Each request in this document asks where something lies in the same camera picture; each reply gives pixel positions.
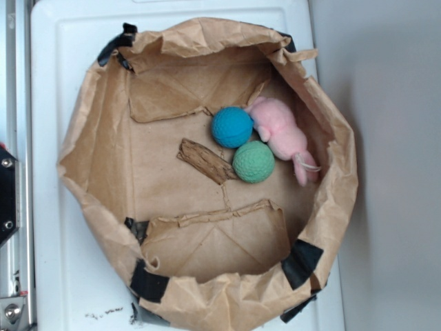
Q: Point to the brown wood chip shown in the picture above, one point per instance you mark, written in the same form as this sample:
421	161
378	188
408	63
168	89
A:
206	161

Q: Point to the green dimpled foam ball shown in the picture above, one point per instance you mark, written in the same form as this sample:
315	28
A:
253	162

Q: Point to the blue dimpled foam ball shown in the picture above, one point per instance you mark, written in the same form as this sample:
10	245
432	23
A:
232	127

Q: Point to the pink plush toy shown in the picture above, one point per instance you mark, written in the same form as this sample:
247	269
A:
276	126

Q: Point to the brown paper bag bin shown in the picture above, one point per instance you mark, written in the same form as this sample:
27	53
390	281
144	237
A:
195	254

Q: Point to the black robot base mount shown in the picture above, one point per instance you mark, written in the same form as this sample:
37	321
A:
9	201

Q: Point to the aluminium frame rail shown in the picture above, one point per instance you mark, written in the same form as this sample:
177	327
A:
18	293

